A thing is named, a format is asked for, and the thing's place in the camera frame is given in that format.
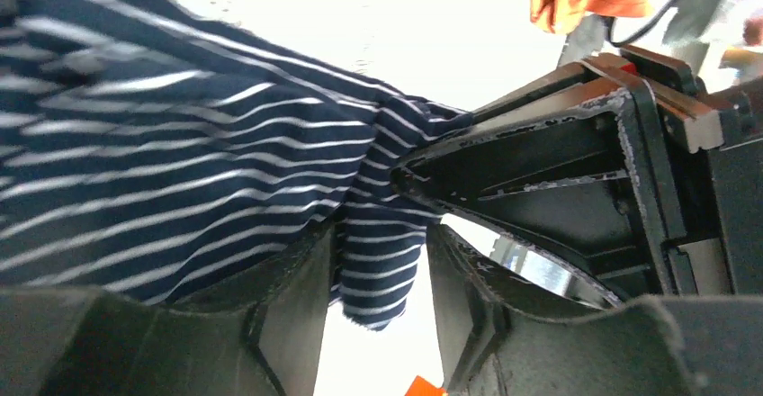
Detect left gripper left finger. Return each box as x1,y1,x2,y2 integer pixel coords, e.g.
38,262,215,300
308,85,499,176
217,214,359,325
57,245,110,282
1,226,334,395

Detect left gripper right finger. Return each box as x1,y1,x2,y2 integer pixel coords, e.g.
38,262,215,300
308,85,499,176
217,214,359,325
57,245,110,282
426,224,762,395

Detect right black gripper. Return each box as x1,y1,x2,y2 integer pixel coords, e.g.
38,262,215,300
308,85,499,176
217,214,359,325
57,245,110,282
392,46,762,298

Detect striped navy garment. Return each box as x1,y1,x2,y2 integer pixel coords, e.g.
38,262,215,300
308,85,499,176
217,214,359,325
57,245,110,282
1,0,471,331

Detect small red plastic piece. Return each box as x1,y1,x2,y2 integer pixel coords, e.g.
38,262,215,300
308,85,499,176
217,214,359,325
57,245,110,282
405,375,448,396

